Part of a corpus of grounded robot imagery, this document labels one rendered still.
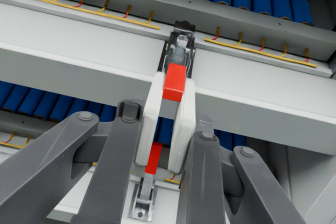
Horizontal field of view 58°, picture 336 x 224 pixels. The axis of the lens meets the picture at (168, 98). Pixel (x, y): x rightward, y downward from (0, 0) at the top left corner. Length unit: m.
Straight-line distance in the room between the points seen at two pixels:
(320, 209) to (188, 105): 0.22
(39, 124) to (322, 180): 0.32
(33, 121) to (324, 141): 0.32
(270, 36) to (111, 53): 0.14
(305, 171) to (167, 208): 0.16
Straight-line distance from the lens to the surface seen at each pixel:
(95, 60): 0.25
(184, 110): 0.15
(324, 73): 0.30
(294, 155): 0.39
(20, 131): 0.42
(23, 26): 0.29
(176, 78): 0.19
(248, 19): 0.28
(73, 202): 0.38
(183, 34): 0.23
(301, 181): 0.36
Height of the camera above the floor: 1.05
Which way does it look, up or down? 33 degrees down
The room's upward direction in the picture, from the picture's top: 13 degrees clockwise
